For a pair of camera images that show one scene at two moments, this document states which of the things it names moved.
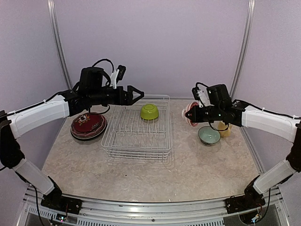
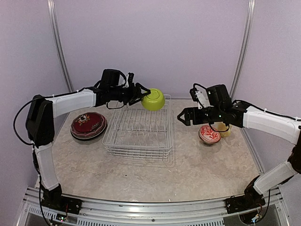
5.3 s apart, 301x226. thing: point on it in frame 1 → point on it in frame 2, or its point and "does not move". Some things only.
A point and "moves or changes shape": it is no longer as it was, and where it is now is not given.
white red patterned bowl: [187, 108] moves or changes shape
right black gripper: [196, 117] does not move
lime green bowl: [149, 111] → [154, 101]
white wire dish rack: [141, 132] does not move
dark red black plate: [88, 125] does not move
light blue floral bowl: [208, 136] does not move
